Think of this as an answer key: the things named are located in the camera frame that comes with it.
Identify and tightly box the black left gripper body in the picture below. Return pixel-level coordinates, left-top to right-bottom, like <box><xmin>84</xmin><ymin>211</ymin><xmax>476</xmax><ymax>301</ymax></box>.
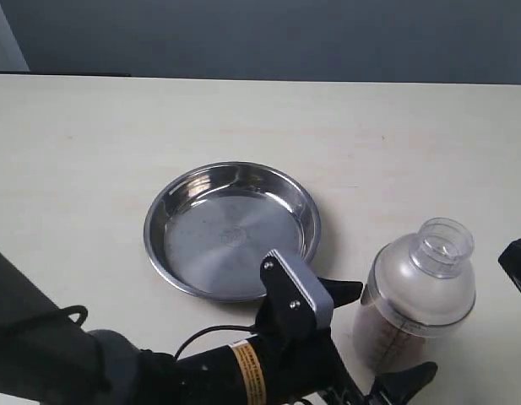
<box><xmin>173</xmin><ymin>294</ymin><xmax>371</xmax><ymax>405</ymax></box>

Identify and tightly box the clear plastic measuring bottle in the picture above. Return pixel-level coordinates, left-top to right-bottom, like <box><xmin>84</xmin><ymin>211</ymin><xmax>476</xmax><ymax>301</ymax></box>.
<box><xmin>353</xmin><ymin>218</ymin><xmax>476</xmax><ymax>374</ymax></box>

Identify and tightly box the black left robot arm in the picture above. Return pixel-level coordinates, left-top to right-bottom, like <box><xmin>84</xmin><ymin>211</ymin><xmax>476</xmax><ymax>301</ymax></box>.
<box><xmin>0</xmin><ymin>250</ymin><xmax>437</xmax><ymax>404</ymax></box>

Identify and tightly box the round stainless steel plate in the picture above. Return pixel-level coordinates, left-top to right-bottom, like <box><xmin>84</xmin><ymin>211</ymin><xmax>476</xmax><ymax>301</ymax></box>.
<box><xmin>143</xmin><ymin>161</ymin><xmax>322</xmax><ymax>303</ymax></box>

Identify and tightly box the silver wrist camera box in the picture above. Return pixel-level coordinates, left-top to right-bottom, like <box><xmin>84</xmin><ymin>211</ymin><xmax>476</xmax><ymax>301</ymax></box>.
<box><xmin>260</xmin><ymin>249</ymin><xmax>334</xmax><ymax>340</ymax></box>

